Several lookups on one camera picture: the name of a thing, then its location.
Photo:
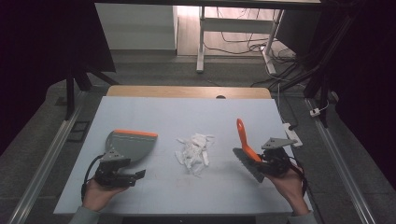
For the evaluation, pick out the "white cabinet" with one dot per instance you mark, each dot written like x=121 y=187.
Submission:
x=137 y=28

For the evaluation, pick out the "small white plug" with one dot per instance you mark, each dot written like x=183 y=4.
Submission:
x=315 y=112

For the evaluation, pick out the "wooden table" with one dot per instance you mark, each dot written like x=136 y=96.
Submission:
x=174 y=91

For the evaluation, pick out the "white desk frame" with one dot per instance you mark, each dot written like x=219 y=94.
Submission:
x=233 y=25

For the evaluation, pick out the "grey dustpan with orange edge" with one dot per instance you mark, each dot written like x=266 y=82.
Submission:
x=132 y=146

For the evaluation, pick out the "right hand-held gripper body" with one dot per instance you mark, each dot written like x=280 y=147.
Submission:
x=275 y=160

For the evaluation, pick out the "black metal stand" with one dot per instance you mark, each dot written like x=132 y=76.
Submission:
x=73 y=87
x=320 y=87

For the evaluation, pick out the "pile of white paper scraps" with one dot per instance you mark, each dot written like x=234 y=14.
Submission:
x=194 y=152

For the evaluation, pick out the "aluminium rail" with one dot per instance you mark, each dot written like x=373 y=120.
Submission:
x=339 y=161
x=46 y=161

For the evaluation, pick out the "person's right hand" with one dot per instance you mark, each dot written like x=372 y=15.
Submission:
x=288 y=186

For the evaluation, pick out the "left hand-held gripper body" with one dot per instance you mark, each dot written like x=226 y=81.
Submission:
x=110 y=174

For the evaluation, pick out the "person's left hand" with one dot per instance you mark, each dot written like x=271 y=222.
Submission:
x=98 y=196

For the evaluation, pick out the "black rectangular floor frame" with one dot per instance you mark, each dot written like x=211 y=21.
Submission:
x=78 y=131

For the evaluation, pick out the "white power strip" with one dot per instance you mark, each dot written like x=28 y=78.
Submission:
x=292 y=134

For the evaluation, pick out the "pale blue board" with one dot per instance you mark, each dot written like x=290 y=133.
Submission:
x=193 y=118

